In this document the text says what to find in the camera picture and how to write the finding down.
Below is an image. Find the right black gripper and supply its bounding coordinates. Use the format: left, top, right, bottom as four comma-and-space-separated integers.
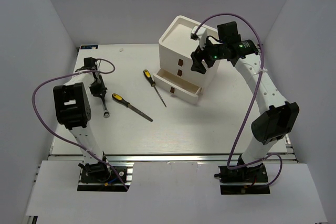
191, 35, 227, 74

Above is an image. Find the silver ratchet wrench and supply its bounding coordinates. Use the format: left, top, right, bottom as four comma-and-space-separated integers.
100, 95, 110, 118

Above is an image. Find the white drawer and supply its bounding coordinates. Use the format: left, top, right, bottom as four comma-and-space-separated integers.
153, 69, 201, 104

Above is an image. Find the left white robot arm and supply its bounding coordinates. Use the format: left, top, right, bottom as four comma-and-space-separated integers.
53, 57, 111, 182

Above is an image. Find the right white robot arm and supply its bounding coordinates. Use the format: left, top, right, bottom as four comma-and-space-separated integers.
191, 22, 299, 182

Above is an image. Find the grey metal file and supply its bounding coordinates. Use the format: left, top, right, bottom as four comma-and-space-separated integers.
112, 93, 153, 122

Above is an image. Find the white drawer cabinet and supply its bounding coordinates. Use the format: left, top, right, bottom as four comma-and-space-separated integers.
159, 15, 219, 92

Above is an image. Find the blue label left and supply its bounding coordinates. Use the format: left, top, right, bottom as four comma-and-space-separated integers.
80, 45, 98, 50

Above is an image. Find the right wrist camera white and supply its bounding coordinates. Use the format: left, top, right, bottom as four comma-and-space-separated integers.
190, 26, 208, 50

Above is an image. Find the yellow handle screwdriver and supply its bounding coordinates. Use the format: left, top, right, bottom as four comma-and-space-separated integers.
143, 69, 167, 107

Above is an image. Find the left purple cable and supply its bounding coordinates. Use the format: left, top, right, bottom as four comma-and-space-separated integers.
31, 58, 129, 191

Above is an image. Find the purple cable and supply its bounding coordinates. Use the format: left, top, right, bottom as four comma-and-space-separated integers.
196, 13, 284, 188
31, 58, 129, 191

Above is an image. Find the aluminium rail front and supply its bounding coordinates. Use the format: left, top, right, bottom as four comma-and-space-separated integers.
49, 154, 297, 163

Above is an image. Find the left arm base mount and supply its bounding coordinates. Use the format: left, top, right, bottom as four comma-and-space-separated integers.
77, 163, 130, 192

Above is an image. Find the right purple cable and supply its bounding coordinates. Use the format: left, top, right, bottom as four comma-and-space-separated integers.
196, 13, 284, 188

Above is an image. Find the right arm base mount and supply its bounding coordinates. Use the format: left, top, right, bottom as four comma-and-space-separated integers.
214, 164, 270, 195

